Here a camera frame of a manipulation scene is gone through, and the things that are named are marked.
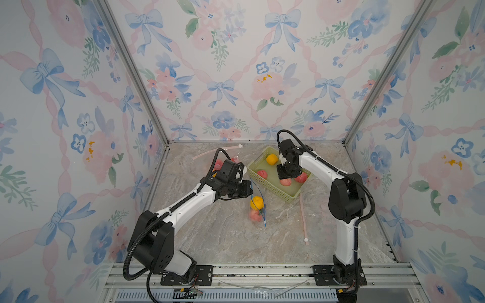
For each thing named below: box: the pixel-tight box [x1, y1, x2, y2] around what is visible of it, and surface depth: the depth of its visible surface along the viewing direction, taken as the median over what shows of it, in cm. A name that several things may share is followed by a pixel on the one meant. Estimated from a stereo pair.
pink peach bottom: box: [280, 178, 293, 187], surface depth 94 cm
